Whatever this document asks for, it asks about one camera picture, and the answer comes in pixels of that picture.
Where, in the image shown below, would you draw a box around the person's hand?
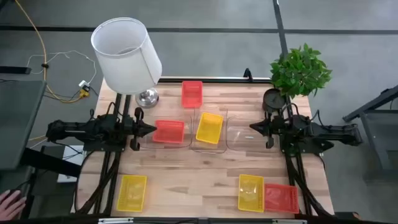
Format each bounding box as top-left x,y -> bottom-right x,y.
0,189 -> 27,222

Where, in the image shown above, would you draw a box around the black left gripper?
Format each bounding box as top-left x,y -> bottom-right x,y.
126,107 -> 157,152

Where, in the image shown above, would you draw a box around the white box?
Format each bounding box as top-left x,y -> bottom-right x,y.
57,145 -> 85,184

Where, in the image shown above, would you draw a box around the yellow extension cable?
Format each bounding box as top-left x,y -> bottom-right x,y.
14,0 -> 86,141

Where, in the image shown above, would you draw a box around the green plant in black pot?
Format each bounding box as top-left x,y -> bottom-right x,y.
262,42 -> 333,113

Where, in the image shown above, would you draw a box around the red plastic mesh basket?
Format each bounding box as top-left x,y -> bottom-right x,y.
181,80 -> 203,109
264,183 -> 300,215
152,119 -> 185,144

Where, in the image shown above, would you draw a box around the grey metal desk frame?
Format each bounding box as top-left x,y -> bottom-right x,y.
343,84 -> 398,180

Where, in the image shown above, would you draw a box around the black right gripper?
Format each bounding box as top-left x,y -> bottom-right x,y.
249,108 -> 285,149

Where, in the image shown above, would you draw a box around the black flat bar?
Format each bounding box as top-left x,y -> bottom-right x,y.
0,65 -> 32,75

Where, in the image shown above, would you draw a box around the yellow plastic mesh basket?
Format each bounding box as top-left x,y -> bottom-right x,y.
195,111 -> 224,145
238,174 -> 266,213
116,174 -> 148,213

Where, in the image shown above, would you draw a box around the grey desk top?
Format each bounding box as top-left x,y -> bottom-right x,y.
0,80 -> 47,171

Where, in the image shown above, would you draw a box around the thin white cable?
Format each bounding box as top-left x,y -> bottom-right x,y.
26,50 -> 98,85

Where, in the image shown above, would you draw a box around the black aluminium frame rails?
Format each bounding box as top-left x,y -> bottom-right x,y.
278,93 -> 333,217
93,92 -> 132,216

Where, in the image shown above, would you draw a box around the white shade silver table lamp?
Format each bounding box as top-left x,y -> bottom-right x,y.
90,17 -> 163,109

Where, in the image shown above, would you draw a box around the black desk crossbar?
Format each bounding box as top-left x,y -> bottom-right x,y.
20,147 -> 82,179

